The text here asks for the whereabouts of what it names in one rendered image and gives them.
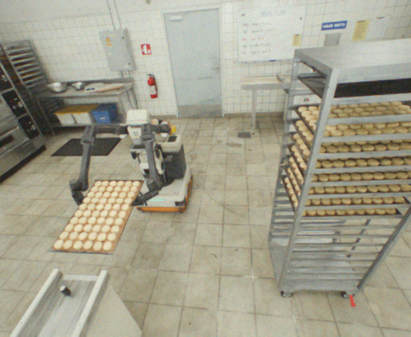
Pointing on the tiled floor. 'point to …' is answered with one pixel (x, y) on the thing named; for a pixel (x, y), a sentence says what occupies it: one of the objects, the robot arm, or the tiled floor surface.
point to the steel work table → (88, 97)
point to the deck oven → (3, 121)
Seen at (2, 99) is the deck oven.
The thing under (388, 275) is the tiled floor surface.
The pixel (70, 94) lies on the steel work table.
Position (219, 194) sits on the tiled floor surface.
